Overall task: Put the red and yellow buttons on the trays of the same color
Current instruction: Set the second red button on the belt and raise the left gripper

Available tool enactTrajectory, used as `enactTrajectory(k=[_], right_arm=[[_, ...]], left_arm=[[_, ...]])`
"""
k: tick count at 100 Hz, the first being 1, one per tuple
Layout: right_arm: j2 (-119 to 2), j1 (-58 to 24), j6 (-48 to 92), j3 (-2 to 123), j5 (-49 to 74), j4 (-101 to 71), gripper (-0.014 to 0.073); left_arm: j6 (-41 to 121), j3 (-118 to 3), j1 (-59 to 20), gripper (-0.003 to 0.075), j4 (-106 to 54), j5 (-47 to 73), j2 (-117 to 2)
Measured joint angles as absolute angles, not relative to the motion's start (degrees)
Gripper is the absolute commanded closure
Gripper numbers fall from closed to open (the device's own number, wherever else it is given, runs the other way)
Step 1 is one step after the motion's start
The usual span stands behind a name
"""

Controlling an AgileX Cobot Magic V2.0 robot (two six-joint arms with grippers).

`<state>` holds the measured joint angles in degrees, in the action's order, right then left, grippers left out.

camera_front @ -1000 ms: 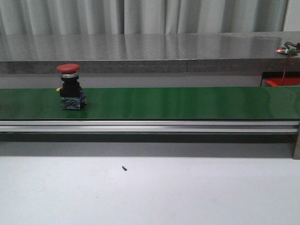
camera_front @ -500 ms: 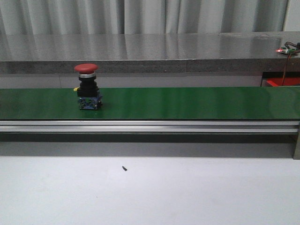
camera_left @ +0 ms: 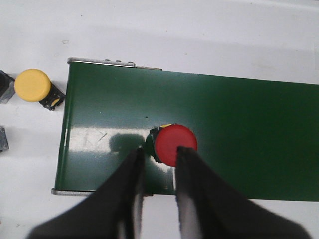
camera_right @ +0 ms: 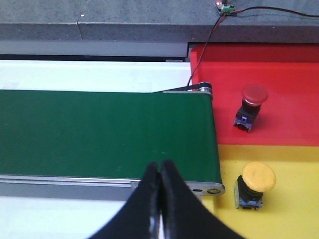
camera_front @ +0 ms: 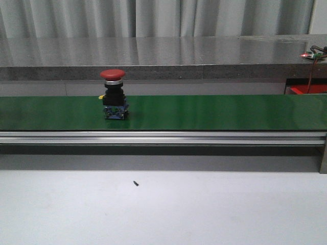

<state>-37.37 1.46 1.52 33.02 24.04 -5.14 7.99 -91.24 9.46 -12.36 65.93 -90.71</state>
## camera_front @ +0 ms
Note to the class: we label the red mushroom push button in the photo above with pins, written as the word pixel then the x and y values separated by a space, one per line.
pixel 114 100

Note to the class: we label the green conveyor belt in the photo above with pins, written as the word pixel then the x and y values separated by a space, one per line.
pixel 167 112

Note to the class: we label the grey stone counter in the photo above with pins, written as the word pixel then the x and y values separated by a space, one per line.
pixel 158 58

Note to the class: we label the red plastic tray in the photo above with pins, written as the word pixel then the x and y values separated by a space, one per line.
pixel 303 89

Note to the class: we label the small green circuit board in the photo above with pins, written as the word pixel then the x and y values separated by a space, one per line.
pixel 312 55

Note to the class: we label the grey curtain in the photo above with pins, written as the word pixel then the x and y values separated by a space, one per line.
pixel 42 19

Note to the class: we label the aluminium conveyor frame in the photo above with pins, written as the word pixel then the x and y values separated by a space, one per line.
pixel 190 143

